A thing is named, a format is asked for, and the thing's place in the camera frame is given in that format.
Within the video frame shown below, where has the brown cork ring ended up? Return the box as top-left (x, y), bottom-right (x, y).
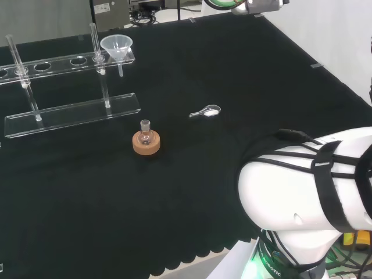
top-left (132, 130), bottom-right (162, 157)

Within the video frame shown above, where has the small round-bottom glass flask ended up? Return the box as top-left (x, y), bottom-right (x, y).
top-left (138, 119), bottom-right (152, 146)

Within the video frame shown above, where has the clear glass weighing funnel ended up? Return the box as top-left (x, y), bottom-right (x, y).
top-left (189, 104), bottom-right (221, 119)

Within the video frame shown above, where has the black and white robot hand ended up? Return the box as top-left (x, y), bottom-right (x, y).
top-left (231, 0), bottom-right (289, 15)

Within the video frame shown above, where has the yellow stop button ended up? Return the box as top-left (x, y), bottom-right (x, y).
top-left (342, 229), bottom-right (372, 253)

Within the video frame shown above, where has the green cable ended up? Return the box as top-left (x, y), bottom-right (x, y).
top-left (203, 0), bottom-right (248, 13)

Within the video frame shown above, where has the clear acrylic funnel stand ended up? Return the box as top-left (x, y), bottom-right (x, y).
top-left (0, 23), bottom-right (142, 140)

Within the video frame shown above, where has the clear plastic funnel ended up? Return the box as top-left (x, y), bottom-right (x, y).
top-left (100, 35), bottom-right (134, 78)

